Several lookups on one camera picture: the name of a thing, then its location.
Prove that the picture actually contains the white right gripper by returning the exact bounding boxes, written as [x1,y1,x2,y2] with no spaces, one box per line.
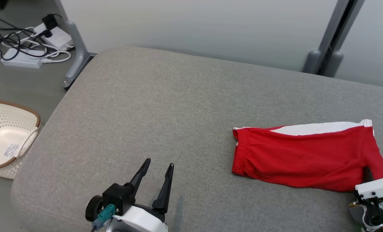
[355,177,383,201]

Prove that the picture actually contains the white flat power strip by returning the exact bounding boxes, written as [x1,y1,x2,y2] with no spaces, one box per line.
[0,48,46,69]

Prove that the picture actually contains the grey partition post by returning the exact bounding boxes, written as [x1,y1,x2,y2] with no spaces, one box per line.
[302,0,366,78]

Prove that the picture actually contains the red shorts with white stripe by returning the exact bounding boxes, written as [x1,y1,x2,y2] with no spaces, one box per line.
[232,119,383,193]

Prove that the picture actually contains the black floor cable bundle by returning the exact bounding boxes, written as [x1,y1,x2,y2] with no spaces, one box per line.
[0,0,48,59]

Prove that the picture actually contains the grey metal frame leg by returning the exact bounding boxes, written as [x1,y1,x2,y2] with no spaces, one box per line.
[54,0,94,90]

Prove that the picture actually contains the black power plug adapter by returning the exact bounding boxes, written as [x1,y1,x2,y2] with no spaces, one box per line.
[42,14,59,32]

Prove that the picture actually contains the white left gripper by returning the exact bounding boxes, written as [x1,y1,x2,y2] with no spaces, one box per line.
[107,158,175,232]

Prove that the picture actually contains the teal left cable connector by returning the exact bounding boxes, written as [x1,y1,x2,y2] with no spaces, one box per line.
[92,203,116,230]

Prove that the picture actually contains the white floor cable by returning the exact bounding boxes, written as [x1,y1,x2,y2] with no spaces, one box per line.
[0,28,72,64]

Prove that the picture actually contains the white power strip with plug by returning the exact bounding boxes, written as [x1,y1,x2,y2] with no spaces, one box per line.
[34,23,75,51]

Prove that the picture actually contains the white perforated laundry basket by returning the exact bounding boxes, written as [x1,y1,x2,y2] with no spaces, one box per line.
[0,99,42,180]

